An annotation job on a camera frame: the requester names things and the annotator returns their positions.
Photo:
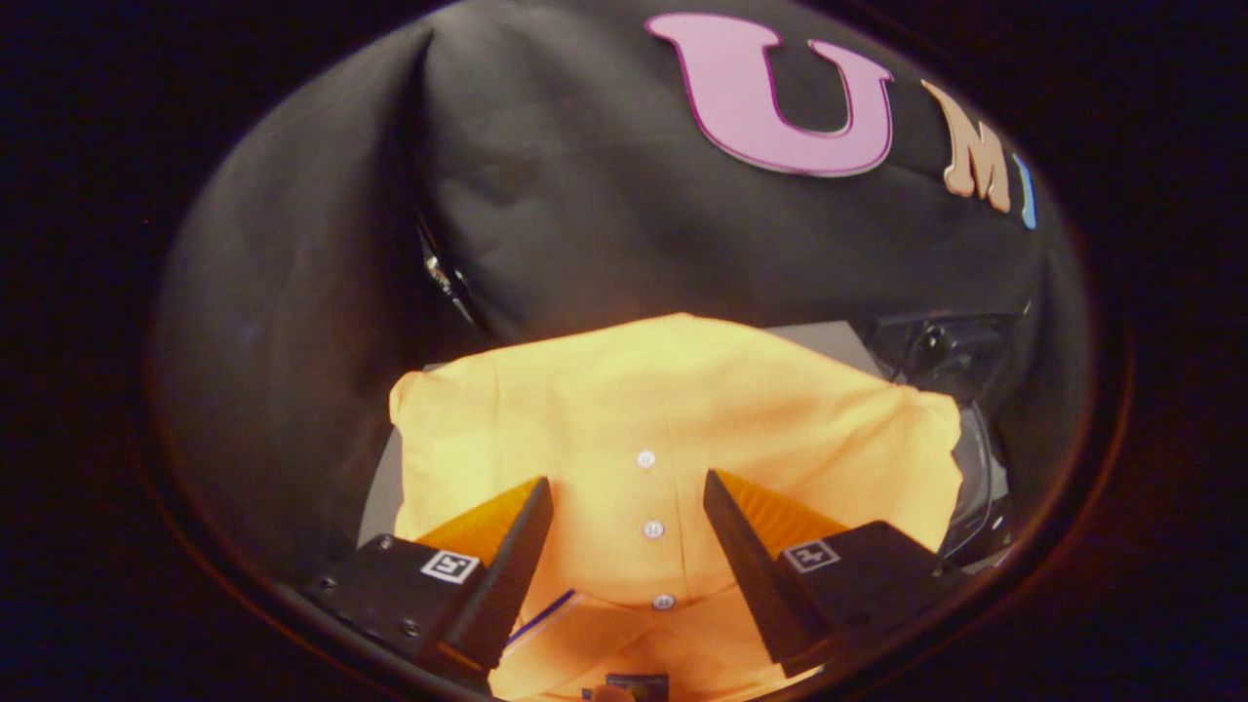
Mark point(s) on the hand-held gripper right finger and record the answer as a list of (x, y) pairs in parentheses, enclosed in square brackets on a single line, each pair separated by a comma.
[(756, 575)]

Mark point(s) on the grey cabinet with black sides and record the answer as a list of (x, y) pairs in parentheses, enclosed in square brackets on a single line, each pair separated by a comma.
[(382, 487)]

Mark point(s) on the black metal stand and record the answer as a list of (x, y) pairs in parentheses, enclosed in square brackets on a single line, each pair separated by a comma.
[(444, 273)]

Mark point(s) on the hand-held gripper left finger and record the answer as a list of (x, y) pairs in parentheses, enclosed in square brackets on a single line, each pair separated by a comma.
[(507, 575)]

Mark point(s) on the orange button shirt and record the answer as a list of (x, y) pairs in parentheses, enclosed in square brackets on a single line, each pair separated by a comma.
[(682, 409)]

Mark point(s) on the grey washing machine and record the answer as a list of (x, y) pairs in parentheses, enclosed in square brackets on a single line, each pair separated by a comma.
[(975, 468)]

